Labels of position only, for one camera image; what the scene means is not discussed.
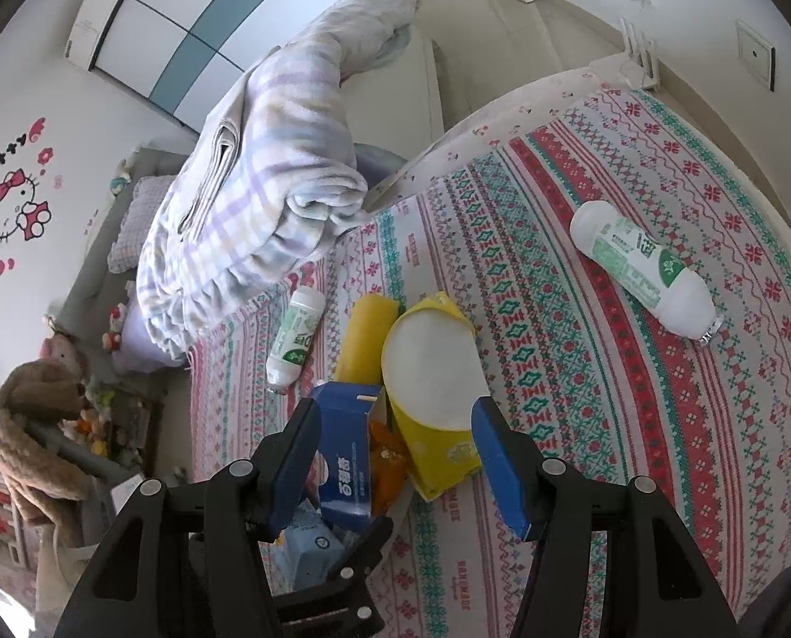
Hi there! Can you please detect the light blue milk carton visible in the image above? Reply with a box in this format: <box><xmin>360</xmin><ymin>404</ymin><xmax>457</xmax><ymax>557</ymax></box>
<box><xmin>270</xmin><ymin>500</ymin><xmax>355</xmax><ymax>593</ymax></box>

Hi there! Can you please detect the blue tissue box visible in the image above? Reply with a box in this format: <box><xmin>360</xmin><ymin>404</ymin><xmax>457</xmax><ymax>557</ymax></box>
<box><xmin>310</xmin><ymin>382</ymin><xmax>385</xmax><ymax>533</ymax></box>

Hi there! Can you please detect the yellow snack bag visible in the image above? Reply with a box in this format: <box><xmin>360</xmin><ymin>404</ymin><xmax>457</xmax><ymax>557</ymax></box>
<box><xmin>381</xmin><ymin>291</ymin><xmax>489</xmax><ymax>501</ymax></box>

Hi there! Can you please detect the yellow sponge block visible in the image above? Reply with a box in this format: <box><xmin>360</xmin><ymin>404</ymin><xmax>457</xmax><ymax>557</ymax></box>
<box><xmin>333</xmin><ymin>294</ymin><xmax>399</xmax><ymax>384</ymax></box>

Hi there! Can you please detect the white green drink bottle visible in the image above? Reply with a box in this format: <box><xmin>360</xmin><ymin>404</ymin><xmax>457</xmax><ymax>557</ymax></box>
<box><xmin>265</xmin><ymin>287</ymin><xmax>326</xmax><ymax>393</ymax></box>

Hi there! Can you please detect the brown plush toy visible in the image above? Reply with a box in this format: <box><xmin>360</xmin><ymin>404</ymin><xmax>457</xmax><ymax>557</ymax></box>
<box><xmin>0</xmin><ymin>357</ymin><xmax>98</xmax><ymax>546</ymax></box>

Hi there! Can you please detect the purple plaid folded quilt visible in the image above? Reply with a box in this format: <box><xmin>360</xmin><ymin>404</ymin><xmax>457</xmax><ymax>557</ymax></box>
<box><xmin>136</xmin><ymin>0</ymin><xmax>418</xmax><ymax>360</ymax></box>

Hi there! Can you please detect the lavender pillow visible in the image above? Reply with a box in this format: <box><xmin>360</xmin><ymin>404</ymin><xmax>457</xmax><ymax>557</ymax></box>
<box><xmin>107</xmin><ymin>176</ymin><xmax>174</xmax><ymax>274</ymax></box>

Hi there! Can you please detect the white teal wardrobe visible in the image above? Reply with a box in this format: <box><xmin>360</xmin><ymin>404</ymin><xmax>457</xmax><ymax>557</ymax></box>
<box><xmin>65</xmin><ymin>0</ymin><xmax>336</xmax><ymax>131</ymax></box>

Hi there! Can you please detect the hello kitty wall sticker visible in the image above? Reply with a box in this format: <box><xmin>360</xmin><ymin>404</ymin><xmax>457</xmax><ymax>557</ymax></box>
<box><xmin>0</xmin><ymin>117</ymin><xmax>56</xmax><ymax>276</ymax></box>

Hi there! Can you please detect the grey wall switch plate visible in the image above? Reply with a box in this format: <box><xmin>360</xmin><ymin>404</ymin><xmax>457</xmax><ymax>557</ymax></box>
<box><xmin>736</xmin><ymin>20</ymin><xmax>776</xmax><ymax>93</ymax></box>

